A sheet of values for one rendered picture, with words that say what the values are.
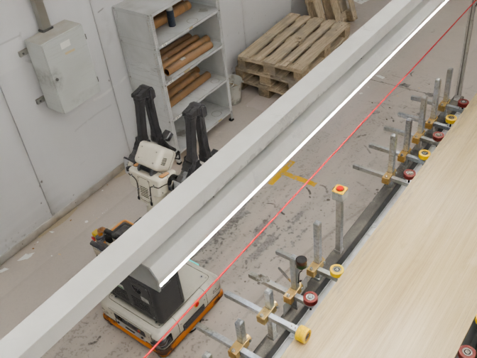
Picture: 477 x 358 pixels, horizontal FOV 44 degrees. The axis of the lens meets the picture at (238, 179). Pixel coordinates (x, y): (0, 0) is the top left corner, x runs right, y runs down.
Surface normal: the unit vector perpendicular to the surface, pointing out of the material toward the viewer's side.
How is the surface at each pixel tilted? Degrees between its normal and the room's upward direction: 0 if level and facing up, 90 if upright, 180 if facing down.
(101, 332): 0
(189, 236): 61
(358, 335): 0
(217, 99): 90
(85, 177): 90
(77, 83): 90
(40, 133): 90
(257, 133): 0
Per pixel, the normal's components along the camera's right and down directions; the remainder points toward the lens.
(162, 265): 0.66, -0.10
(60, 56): 0.80, 0.32
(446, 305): -0.10, -0.77
